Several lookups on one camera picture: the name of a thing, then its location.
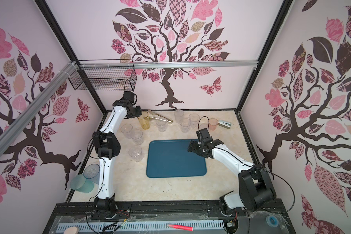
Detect amber yellow tall glass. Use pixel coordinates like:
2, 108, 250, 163
137, 111, 150, 130

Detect grey blue plastic cup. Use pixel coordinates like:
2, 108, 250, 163
83, 163, 100, 185

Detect green plastic cup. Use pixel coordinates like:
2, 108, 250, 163
70, 175, 94, 193

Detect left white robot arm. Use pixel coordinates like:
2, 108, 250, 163
92, 91, 141, 219

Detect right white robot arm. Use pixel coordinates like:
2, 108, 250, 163
188, 128, 277, 212

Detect teal rectangular tray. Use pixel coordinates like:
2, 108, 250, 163
146, 139, 207, 178

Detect pink plastic cup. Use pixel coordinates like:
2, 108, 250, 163
209, 118, 218, 131

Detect clear tumbler glass near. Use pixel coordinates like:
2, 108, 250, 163
120, 124, 133, 139

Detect white stapler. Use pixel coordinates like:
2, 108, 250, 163
218, 120, 232, 129

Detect clear glass back tall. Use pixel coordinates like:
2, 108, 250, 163
174, 109, 184, 123

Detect metal serving tongs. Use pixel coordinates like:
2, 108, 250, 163
148, 110, 173, 123

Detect pink marker pen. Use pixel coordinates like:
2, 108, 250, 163
167, 224, 194, 232

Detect blue tape roll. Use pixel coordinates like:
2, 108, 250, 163
266, 215, 279, 228

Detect beige round sponge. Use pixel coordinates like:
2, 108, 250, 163
63, 226, 80, 234

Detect black wire mesh basket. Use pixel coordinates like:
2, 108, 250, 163
68, 58, 137, 92

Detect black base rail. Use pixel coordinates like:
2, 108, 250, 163
43, 199, 295, 234

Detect white slotted cable duct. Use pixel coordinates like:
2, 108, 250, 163
51, 220, 224, 234

